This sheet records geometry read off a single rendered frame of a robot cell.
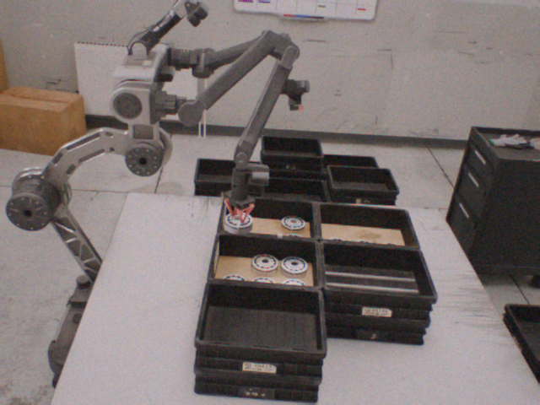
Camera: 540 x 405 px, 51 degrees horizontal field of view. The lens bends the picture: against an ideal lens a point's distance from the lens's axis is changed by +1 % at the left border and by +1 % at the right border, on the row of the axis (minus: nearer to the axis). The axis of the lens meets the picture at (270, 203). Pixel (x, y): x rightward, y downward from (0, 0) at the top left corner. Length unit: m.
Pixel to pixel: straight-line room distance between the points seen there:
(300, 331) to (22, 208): 1.22
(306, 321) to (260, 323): 0.16
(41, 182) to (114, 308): 0.64
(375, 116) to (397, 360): 3.52
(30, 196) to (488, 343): 1.84
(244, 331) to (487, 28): 4.01
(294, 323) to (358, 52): 3.50
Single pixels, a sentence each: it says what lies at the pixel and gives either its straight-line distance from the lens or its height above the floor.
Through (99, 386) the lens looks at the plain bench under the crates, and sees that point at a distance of 1.97.
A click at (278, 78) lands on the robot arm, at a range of 1.90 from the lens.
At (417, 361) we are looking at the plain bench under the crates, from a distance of 2.14.
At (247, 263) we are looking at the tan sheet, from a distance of 2.21.
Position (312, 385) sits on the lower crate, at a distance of 1.85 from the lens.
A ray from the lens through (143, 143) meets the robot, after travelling 2.26.
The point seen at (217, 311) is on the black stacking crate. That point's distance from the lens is 2.00.
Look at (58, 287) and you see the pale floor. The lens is 3.50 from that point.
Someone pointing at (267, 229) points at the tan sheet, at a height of 0.83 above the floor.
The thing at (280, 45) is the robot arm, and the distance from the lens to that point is 1.88.
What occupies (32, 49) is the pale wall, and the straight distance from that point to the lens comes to 5.36.
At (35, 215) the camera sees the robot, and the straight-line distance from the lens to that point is 2.48.
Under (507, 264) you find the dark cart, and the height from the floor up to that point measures 0.20.
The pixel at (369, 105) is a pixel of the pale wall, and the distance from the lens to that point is 5.31.
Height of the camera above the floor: 2.15
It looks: 30 degrees down
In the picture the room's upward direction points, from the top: 5 degrees clockwise
